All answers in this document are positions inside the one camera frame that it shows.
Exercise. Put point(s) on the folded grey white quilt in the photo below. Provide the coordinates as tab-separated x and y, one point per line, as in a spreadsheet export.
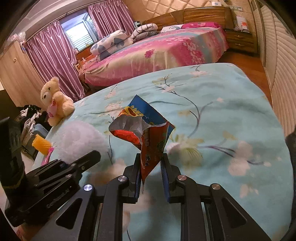
144	31

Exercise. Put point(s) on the folded patterned quilt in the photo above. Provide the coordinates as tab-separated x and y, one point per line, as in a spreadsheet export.
110	44

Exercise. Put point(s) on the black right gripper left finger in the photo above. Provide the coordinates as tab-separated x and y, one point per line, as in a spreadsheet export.
95	213

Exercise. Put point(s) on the white foam block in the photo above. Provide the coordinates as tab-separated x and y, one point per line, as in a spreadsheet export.
76	139

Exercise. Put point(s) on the pink plastic toy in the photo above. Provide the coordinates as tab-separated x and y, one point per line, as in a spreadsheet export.
47	158

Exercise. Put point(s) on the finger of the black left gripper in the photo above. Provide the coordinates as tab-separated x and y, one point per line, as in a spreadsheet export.
58	169

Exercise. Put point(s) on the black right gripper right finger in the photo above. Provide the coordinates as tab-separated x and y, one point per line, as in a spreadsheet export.
207	212

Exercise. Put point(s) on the red blue snack bag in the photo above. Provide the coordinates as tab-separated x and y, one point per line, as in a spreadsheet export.
143	126

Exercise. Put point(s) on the teal floral bedsheet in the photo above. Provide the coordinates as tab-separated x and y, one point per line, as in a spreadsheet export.
225	132

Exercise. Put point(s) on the white louvered wardrobe doors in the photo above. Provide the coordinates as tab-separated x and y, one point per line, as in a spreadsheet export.
277	52

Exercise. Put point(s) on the wooden headboard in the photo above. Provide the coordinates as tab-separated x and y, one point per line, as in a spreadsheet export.
218	14

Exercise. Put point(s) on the white bag on nightstand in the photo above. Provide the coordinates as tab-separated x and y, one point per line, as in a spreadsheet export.
242	23

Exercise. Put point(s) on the wooden nightstand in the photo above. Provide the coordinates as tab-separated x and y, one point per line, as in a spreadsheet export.
241	41

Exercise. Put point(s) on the cream teddy bear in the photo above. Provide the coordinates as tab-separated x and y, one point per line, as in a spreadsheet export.
58	105

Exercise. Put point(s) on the pink pillow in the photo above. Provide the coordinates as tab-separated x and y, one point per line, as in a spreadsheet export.
200	25

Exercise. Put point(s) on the pink curtain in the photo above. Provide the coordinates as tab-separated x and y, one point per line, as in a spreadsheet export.
53	56

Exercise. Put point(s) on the window with blinds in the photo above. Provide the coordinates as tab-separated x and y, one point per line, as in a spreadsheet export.
80	31

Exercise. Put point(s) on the pink floral bed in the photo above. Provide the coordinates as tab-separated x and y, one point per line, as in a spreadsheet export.
183	47

